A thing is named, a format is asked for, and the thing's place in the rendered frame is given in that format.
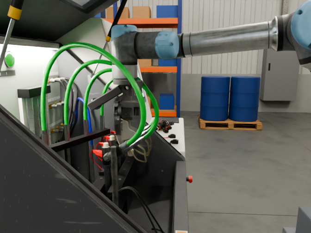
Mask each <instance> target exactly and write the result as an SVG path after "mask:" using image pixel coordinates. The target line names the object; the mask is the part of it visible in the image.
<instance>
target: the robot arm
mask: <svg viewBox="0 0 311 233"><path fill-rule="evenodd" d="M111 46H112V56H114V57H115V58H116V59H117V60H119V61H120V62H121V63H122V64H123V65H124V66H125V67H126V69H127V70H128V71H129V72H130V74H131V75H132V76H133V78H134V79H135V81H136V82H137V84H138V86H139V88H140V90H141V92H142V85H143V81H142V80H137V79H136V78H137V60H138V59H162V60H174V59H177V58H185V57H193V56H202V55H214V54H223V53H232V52H241V51H250V50H259V49H273V50H274V51H296V53H297V57H298V60H299V63H300V65H301V66H302V67H304V68H307V69H308V70H309V71H310V73H311V0H307V1H305V2H304V3H303V4H301V5H300V6H299V7H298V8H297V10H296V11H295V12H292V13H290V14H286V15H282V16H276V17H274V18H273V19H272V20H271V21H267V22H261V23H254V24H247V25H238V26H231V27H224V28H218V29H211V30H204V31H195V32H189V33H181V34H177V33H176V32H174V31H154V32H138V31H137V27H136V26H134V25H115V26H113V27H112V30H111ZM112 78H113V79H114V80H113V84H114V85H118V86H117V87H115V88H113V89H111V90H110V91H108V92H106V93H105V94H103V95H101V96H100V97H98V98H93V99H91V101H90V103H88V104H87V106H88V108H89V109H90V111H93V110H98V109H100V108H101V106H102V105H103V104H104V103H106V102H108V101H109V100H111V99H113V98H114V97H116V96H118V95H119V94H121V93H123V94H122V95H121V96H119V97H117V98H115V99H114V100H113V101H114V105H113V115H114V127H115V133H116V137H117V141H118V143H119V145H121V144H122V143H123V142H124V141H125V140H128V139H131V138H132V137H133V136H134V134H135V133H136V132H137V128H135V127H133V126H131V120H141V111H140V105H139V101H138V98H137V95H136V93H135V91H134V89H133V87H132V85H131V84H130V82H129V81H128V79H127V78H126V76H125V75H124V74H123V73H122V72H121V70H120V69H119V68H118V67H117V66H116V65H115V64H113V63H112ZM126 86H127V87H128V89H126Z"/></svg>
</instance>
